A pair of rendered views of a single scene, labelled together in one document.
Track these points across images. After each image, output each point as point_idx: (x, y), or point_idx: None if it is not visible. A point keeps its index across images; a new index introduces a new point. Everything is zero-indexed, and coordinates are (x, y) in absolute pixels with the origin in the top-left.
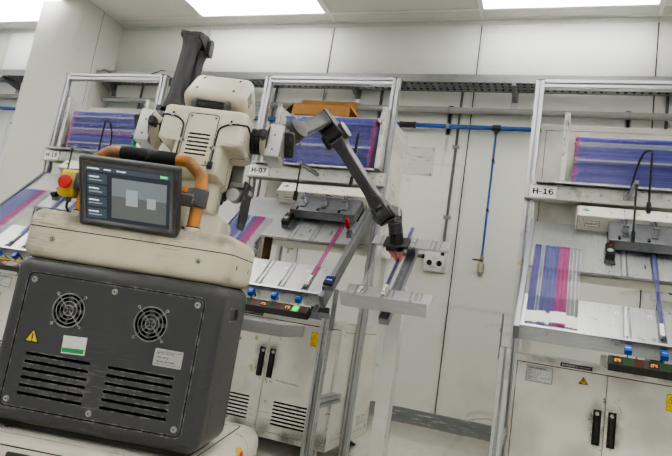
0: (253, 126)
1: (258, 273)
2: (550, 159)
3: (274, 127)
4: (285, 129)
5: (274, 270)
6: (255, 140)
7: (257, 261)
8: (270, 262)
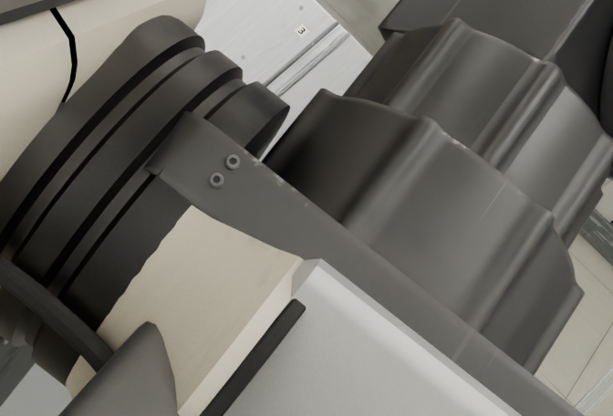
0: (79, 66)
1: (265, 67)
2: None
3: (348, 369)
4: (566, 155)
5: (322, 83)
6: (25, 319)
7: (290, 0)
8: (328, 32)
